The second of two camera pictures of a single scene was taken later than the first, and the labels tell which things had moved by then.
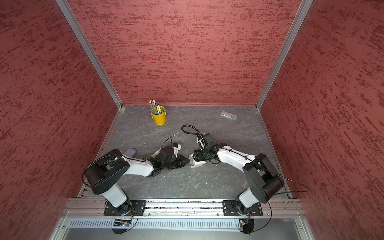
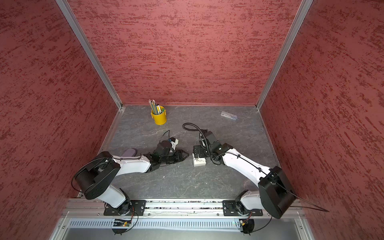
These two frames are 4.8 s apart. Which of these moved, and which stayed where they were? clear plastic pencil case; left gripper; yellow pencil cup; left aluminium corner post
Moved: left gripper
Stayed: left aluminium corner post; yellow pencil cup; clear plastic pencil case
